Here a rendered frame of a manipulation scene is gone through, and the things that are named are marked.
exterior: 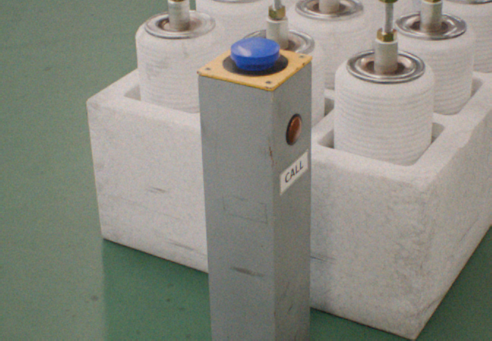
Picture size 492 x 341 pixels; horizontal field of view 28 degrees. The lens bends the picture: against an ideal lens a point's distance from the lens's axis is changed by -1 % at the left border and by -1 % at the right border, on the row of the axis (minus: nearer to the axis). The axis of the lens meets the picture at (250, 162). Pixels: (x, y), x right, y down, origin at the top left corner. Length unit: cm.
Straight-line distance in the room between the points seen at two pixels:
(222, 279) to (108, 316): 19
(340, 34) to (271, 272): 32
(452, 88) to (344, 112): 15
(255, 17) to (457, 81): 24
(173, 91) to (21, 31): 77
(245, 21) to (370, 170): 28
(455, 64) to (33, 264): 51
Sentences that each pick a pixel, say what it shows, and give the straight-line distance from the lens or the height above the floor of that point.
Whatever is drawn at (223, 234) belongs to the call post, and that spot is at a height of 16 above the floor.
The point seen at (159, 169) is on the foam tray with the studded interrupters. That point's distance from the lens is 105.
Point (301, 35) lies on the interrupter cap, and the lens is 102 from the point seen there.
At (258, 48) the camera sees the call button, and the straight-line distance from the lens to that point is 79.
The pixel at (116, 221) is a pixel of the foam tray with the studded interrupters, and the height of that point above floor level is 3.
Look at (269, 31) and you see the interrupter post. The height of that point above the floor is 27.
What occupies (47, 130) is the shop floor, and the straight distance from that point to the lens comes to 142.
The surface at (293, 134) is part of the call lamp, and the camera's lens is 81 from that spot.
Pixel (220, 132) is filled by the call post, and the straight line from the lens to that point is 81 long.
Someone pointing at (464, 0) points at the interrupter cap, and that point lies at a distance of 113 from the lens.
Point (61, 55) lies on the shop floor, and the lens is 166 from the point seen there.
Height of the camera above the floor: 64
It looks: 30 degrees down
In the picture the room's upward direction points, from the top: 2 degrees counter-clockwise
